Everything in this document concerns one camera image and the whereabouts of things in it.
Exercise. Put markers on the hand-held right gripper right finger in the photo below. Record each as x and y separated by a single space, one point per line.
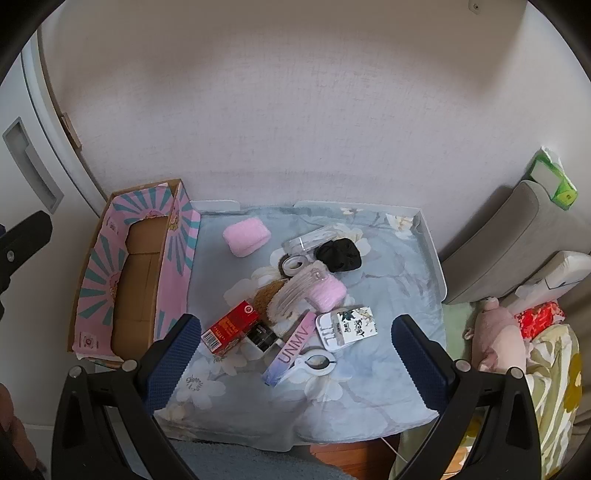
420 364

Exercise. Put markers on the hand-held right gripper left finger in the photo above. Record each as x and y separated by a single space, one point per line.
171 364

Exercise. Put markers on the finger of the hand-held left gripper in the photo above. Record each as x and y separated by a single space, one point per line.
25 240

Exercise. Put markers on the red box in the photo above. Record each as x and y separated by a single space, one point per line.
231 325

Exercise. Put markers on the white floral print box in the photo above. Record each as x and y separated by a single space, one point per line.
351 327

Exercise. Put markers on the pink lined cardboard box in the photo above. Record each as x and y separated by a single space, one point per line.
138 277

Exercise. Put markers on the black jar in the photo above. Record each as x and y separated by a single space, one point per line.
263 337

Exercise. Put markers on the pink fluffy wristband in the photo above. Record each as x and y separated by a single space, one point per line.
330 293
247 237

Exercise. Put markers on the brown plush pouch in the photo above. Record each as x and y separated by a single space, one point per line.
265 297

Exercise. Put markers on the lilac long box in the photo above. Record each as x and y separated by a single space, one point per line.
288 355

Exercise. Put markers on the black scrunchie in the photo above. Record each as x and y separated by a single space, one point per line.
339 256

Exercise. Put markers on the clear tape roll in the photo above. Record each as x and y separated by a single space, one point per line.
288 266

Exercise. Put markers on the clear cotton swab pack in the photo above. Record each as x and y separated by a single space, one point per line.
304 242

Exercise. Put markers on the white rimmed desktop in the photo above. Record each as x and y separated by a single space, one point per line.
431 249

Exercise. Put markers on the person's left hand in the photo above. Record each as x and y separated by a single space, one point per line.
16 438

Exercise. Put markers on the pale green sheet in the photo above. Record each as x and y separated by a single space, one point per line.
457 327

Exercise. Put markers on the floral blue cloth tray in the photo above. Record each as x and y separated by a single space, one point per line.
369 323

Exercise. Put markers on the pink plush toy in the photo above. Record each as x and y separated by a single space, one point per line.
496 332

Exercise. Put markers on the grey mat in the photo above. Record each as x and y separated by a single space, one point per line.
240 461

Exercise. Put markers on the wooden trim strip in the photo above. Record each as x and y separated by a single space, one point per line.
71 127

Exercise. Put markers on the red printed cloth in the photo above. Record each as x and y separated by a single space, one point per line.
540 318

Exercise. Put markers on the yellow green floral blanket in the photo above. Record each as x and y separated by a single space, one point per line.
554 392

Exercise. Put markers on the grey cushion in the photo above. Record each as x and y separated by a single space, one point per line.
498 240

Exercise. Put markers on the white door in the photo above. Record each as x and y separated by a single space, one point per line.
18 83

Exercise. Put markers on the white pillow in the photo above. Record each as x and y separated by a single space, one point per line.
563 272

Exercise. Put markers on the green tissue pack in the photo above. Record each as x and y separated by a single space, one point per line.
561 189

